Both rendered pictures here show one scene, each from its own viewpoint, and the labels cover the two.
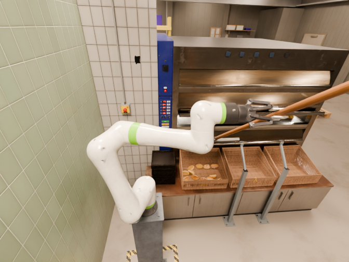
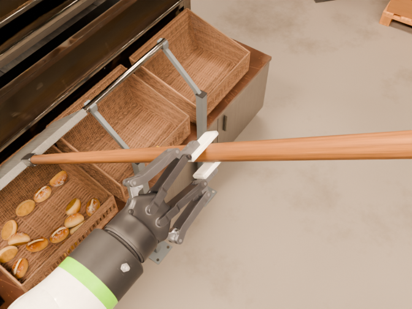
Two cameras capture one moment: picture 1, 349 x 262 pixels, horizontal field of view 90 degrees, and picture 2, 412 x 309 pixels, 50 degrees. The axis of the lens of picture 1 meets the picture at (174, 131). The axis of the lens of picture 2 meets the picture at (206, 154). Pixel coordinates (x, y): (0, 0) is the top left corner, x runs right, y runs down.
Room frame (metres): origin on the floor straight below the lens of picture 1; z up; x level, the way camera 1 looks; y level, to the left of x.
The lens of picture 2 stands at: (0.43, -0.15, 2.54)
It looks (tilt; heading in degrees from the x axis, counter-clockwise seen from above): 54 degrees down; 312
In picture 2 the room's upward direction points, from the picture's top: straight up
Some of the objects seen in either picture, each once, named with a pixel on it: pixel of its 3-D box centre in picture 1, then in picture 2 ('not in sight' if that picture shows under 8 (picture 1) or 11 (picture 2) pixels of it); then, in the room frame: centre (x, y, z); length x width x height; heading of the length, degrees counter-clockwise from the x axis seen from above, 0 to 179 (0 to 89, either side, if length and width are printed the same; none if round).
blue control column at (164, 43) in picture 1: (162, 105); not in sight; (2.82, 0.22, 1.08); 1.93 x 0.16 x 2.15; 6
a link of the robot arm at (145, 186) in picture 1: (144, 193); not in sight; (0.74, 0.18, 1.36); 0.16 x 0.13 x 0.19; 160
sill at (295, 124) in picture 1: (243, 125); (59, 43); (2.03, -0.92, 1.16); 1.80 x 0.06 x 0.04; 96
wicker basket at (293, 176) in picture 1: (289, 164); (192, 64); (1.81, -1.57, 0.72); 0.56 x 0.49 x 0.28; 97
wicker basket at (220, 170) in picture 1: (201, 167); (35, 211); (1.68, -0.37, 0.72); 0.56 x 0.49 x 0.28; 95
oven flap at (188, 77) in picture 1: (257, 77); not in sight; (2.01, -0.92, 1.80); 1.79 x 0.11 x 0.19; 96
